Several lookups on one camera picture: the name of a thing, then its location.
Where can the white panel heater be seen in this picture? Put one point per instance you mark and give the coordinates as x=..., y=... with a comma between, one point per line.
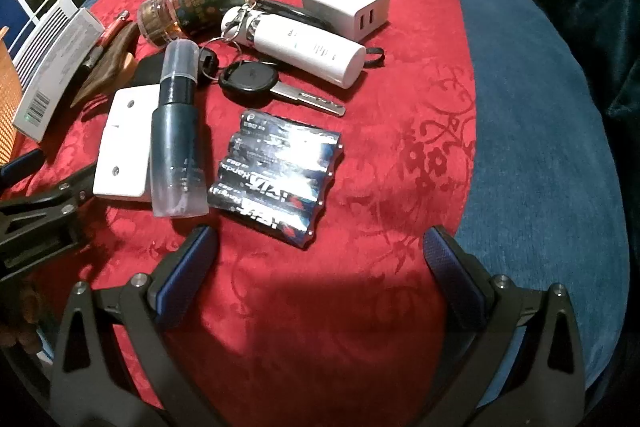
x=38, y=34

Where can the white medicine box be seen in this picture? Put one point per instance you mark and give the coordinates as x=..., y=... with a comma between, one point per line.
x=45, y=83

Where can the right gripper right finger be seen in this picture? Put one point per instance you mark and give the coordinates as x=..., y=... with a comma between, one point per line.
x=511, y=356

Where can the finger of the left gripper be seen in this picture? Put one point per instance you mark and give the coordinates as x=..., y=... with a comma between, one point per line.
x=41, y=226
x=20, y=168

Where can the dark wooden comb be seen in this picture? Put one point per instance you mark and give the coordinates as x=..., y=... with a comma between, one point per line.
x=114, y=68

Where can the orange mesh basket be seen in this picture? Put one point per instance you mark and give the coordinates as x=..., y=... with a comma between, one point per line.
x=10, y=98

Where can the white cylindrical bottle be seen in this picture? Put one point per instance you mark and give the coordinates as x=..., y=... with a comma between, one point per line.
x=319, y=52

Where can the white wall plug adapter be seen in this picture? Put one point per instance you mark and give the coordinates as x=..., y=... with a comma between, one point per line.
x=122, y=167

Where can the dark blue spray bottle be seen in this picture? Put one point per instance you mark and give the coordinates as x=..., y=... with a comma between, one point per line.
x=177, y=177

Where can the glass jar gold lid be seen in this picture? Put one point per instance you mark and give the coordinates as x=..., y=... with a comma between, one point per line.
x=161, y=21

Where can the pack of AA batteries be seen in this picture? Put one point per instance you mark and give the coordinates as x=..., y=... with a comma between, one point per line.
x=276, y=174

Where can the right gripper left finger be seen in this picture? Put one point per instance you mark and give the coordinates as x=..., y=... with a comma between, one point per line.
x=91, y=385

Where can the black car key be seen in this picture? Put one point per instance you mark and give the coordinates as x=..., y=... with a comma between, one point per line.
x=253, y=84

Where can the white USB charger block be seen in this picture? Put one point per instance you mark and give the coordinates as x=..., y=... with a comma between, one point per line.
x=351, y=19

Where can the blue velvet blanket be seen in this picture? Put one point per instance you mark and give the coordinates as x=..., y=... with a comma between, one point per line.
x=486, y=118

